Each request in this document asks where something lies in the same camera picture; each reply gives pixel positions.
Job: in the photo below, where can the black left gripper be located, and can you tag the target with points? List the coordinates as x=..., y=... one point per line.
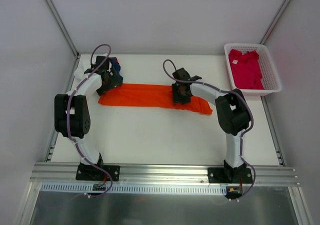
x=114, y=78

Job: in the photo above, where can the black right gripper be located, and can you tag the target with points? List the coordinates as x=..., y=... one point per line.
x=180, y=95

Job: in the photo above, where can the orange t-shirt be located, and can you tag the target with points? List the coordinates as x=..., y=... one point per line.
x=151, y=96

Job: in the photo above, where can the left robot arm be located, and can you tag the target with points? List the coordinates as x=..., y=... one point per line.
x=71, y=111

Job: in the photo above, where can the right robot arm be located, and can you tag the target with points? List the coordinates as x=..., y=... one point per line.
x=233, y=117

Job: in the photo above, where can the blue folded t-shirt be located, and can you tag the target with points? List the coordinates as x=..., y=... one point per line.
x=117, y=67

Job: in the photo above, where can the white folded t-shirt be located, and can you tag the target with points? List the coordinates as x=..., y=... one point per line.
x=83, y=65

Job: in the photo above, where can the magenta t-shirt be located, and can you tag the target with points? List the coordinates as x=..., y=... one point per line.
x=246, y=71

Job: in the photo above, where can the white plastic basket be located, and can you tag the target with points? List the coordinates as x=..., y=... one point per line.
x=271, y=80

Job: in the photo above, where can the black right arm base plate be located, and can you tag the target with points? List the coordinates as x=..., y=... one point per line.
x=223, y=176

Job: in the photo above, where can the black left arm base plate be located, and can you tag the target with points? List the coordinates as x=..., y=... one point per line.
x=90, y=173

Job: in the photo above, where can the white slotted cable duct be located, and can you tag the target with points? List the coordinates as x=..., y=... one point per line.
x=158, y=189

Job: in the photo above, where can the aluminium mounting rail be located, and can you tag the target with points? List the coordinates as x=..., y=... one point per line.
x=154, y=174

